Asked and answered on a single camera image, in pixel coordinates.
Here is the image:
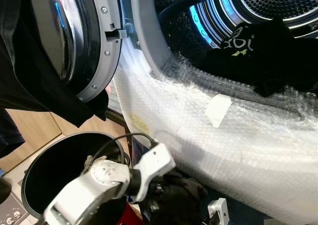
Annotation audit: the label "dark garment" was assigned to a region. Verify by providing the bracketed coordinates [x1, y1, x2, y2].
[148, 169, 209, 225]

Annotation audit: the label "red stool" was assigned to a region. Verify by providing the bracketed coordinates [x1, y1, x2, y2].
[116, 203, 146, 225]

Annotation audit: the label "yellow washer label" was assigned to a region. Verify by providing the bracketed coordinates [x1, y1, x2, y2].
[130, 113, 150, 135]

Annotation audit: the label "clear bubble wrap sheet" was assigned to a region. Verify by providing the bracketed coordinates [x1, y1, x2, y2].
[112, 36, 318, 225]

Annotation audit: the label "black round laundry bucket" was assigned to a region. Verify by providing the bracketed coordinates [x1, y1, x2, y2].
[21, 131, 132, 222]

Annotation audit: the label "white tape piece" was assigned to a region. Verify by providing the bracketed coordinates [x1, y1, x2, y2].
[205, 94, 233, 128]

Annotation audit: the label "skull patterned mat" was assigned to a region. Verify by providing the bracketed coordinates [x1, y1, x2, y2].
[0, 190, 28, 225]

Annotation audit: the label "grey washer door gasket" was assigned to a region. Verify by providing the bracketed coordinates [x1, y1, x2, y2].
[130, 0, 172, 79]

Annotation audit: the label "round washer door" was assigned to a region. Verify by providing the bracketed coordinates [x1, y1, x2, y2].
[27, 0, 133, 104]

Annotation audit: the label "black garment with green print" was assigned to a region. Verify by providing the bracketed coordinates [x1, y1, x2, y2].
[199, 19, 318, 98]

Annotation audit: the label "black drum paddle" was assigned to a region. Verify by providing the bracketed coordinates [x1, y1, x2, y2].
[158, 0, 205, 26]

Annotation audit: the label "perforated steel washer drum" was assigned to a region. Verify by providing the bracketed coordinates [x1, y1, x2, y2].
[152, 0, 318, 54]

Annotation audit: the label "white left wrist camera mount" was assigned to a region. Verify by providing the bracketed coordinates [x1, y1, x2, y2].
[130, 143, 176, 204]

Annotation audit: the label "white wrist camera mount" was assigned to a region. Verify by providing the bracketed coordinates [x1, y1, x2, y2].
[207, 198, 230, 225]
[130, 143, 176, 204]

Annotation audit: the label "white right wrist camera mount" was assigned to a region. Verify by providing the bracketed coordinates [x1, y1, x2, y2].
[207, 198, 230, 225]

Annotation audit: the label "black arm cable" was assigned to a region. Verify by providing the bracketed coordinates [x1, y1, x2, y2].
[91, 132, 159, 162]

